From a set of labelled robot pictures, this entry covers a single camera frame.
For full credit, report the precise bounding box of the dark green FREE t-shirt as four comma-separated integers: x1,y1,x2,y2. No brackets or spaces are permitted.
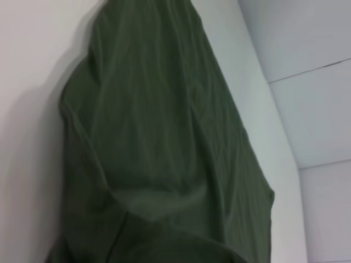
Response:
44,0,276,263

